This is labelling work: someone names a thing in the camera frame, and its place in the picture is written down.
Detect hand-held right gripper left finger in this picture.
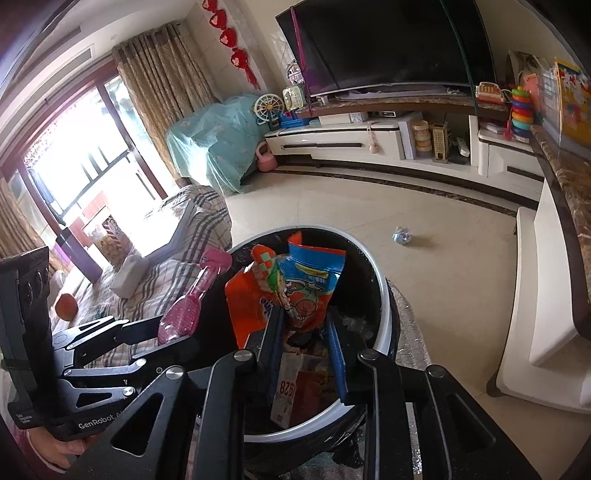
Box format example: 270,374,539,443
69,306,287,480

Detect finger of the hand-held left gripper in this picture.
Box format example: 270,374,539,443
52,315,166,366
61,337,199,403

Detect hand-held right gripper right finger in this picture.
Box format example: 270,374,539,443
325,308,544,480

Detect orange snack packet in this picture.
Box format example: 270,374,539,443
225,244,290,350

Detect pink hairbrush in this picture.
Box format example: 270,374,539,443
157,249,234,346

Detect blue snack packet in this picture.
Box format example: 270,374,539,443
278,231,347,334

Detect black bin with white rim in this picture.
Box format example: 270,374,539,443
222,225,399,468

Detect person's left forearm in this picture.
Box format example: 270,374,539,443
11,415,49,474

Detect person's left hand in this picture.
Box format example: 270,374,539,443
44,436,91,472

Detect clear plastic wrap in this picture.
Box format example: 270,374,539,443
342,314,375,343

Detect white and red carton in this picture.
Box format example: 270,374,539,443
270,349,345,428

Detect orange fruit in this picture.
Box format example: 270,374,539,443
55,293,79,322

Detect white tissue pack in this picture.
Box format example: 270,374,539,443
111,253,149,299

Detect silver foil mat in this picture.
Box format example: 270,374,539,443
387,281,437,480

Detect yellow snack tub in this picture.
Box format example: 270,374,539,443
95,217,133,267

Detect beige curtain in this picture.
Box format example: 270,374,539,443
112,22,219,195
0,178,62,274

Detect plaid covered sofa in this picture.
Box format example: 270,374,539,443
46,185,234,371

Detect glass balcony door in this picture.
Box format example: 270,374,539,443
23,69,170,223

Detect pink kettlebell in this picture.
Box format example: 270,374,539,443
255,141,278,173

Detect teal cloth cover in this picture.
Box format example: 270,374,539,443
166,93,278,195

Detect white side cabinet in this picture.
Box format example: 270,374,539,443
487,180,591,414

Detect white television cabinet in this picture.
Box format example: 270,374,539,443
264,95,548,209

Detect stacked round wooden containers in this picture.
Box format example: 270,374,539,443
412,120,433,158

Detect flat white box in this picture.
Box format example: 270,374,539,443
318,112,370,127

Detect toy ferris wheel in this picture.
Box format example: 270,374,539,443
253,93,283,129

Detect wooden slatted rack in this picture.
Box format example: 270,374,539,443
431,122,451,165

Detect brown marble shelf top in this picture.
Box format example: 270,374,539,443
531,124,591,297

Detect red hanging knot ornament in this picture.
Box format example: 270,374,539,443
202,0,260,89

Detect orange toy cash register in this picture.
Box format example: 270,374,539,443
475,82,507,103

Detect black flat television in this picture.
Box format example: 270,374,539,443
276,0,498,99

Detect pale picture book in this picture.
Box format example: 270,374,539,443
508,50,555,126

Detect yellow picture book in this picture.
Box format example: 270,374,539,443
551,58,591,149

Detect rainbow stacking ring toy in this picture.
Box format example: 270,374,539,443
508,85,534,144

